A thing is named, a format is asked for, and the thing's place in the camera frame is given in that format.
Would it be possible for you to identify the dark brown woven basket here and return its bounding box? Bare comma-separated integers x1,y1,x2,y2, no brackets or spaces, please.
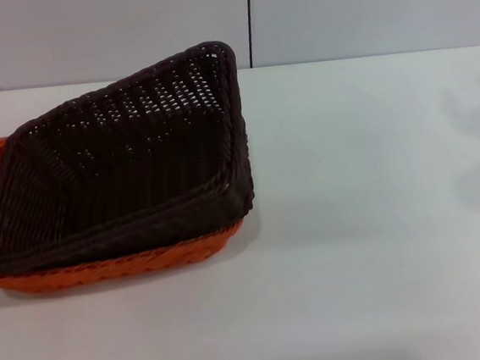
0,38,261,276

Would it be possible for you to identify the orange woven basket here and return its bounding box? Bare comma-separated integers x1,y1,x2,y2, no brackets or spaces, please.
0,114,251,298

